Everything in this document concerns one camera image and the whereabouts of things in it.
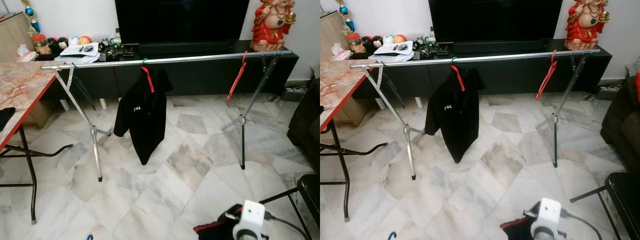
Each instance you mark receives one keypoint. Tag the black polo shirt round logo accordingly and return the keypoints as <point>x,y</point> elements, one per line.
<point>215,232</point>
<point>515,230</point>

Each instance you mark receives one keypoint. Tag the black plastic hanger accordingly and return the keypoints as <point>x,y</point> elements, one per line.
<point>86,95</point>
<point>395,92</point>

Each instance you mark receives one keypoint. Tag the red plastic hanger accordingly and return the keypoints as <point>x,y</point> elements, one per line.
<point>235,82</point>
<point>546,80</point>

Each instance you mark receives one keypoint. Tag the red hanger with green hook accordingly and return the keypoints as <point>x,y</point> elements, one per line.
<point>150,82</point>
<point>460,81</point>

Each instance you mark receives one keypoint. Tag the pink tissue packet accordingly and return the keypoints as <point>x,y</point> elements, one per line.
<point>27,54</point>
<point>340,52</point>

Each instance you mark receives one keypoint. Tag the jar with red lid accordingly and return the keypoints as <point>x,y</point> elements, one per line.
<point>40,44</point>
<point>355,42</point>

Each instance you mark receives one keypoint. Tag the light wooden cabinet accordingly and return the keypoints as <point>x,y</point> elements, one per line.
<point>15,40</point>
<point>332,35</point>

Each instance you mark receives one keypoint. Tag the black round plush toy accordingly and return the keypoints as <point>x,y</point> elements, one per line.
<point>367,42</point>
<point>52,43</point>

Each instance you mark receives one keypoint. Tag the stack of white papers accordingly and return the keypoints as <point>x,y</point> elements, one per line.
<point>75,52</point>
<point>390,51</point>

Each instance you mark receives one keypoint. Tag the red laughing buddha statue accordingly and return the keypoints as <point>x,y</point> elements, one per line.
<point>582,32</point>
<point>267,35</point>

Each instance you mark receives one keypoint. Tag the white blue toy ball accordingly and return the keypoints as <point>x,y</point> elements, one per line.
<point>388,39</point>
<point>73,41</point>

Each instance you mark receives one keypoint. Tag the gold blue trophy ornament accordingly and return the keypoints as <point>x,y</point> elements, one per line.
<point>30,12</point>
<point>345,10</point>

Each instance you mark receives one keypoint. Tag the orange toy ball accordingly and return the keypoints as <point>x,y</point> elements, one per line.
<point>400,38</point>
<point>85,40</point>

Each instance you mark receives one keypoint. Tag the black television console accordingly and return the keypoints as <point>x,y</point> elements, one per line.
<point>520,75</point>
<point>200,77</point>

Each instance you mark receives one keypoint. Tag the black shirt with FSL print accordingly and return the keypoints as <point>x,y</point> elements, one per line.
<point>145,125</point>
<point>455,125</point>

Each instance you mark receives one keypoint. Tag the silver metal clothes rack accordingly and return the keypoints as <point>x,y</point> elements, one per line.
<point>510,56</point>
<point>200,57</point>

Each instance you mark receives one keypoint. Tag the clear bottle with green label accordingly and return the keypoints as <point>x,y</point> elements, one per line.
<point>117,37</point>
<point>431,35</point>

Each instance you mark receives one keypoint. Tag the small black box device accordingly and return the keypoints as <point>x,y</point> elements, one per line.
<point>442,49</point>
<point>128,50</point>

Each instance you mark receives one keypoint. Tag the black soundbar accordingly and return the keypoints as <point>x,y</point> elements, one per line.
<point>500,47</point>
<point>185,48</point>

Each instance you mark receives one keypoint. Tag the black flat screen television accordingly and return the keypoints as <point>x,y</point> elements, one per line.
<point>182,20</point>
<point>495,20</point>

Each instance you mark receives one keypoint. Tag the plain black garment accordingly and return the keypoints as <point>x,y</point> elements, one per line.
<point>6,117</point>

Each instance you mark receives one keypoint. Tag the red cushion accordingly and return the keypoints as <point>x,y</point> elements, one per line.
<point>638,87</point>

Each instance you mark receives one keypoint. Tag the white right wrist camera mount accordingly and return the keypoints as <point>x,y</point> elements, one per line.
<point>547,215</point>
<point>250,217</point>

